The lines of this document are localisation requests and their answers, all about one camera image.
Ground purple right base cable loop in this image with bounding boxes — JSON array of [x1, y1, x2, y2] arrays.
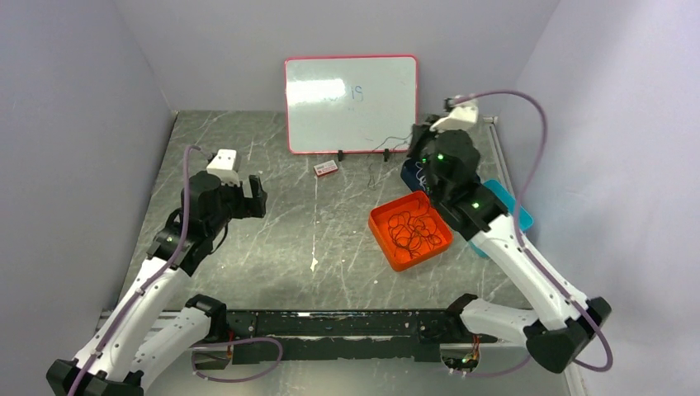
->
[[447, 349, 535, 380]]

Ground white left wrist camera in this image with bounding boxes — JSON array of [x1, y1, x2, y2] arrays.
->
[[206, 148, 241, 186]]

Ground dark navy plastic tray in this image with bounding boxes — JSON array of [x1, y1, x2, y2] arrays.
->
[[400, 158, 429, 195]]

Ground metal right table edge rail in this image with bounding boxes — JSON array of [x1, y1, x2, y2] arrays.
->
[[483, 116, 513, 191]]

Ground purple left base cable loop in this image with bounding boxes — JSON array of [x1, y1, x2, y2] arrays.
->
[[191, 336, 284, 384]]

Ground aluminium frame rail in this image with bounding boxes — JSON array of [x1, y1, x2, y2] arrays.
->
[[76, 310, 581, 396]]

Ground small red white box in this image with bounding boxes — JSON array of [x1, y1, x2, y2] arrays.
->
[[313, 160, 338, 177]]

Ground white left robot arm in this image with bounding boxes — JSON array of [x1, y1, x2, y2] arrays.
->
[[46, 171, 267, 395]]

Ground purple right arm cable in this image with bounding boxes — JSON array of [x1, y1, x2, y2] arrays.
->
[[448, 89, 615, 374]]

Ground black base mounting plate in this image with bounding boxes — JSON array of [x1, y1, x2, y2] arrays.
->
[[193, 309, 497, 370]]

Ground light blue plastic tray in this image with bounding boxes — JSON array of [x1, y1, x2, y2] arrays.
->
[[467, 179, 535, 260]]

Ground pink framed whiteboard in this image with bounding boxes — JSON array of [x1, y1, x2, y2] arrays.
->
[[284, 54, 419, 154]]

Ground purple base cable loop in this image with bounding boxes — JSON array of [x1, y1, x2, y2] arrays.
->
[[447, 349, 535, 380], [191, 336, 284, 384]]

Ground orange plastic tray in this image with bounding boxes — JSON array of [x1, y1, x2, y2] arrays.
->
[[368, 191, 453, 272]]

